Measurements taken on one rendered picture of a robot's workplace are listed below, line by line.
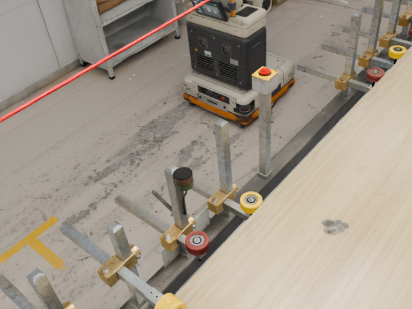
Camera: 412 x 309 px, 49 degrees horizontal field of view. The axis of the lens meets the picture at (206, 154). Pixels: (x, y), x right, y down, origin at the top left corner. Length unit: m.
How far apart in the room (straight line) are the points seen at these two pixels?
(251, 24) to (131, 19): 1.97
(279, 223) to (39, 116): 2.76
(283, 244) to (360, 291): 0.27
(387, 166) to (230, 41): 1.64
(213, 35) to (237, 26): 0.25
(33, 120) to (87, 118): 0.45
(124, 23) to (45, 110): 1.26
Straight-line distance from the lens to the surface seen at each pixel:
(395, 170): 1.81
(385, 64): 2.58
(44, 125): 3.84
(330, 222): 1.57
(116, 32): 4.65
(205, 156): 3.18
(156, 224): 1.66
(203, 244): 1.52
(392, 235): 1.60
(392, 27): 2.82
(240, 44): 3.08
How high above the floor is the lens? 2.11
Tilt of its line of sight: 42 degrees down
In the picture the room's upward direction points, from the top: 7 degrees counter-clockwise
